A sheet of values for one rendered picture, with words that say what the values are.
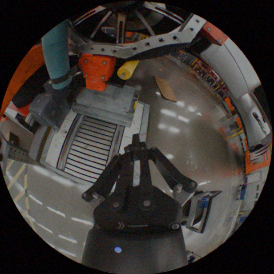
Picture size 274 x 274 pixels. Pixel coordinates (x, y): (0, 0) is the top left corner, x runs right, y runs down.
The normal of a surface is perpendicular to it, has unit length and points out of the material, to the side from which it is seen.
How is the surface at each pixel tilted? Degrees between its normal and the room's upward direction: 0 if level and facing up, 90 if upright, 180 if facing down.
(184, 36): 90
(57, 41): 88
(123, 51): 90
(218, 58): 90
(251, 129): 107
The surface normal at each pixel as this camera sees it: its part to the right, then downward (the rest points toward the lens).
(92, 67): -0.17, 0.90
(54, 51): 0.54, 0.83
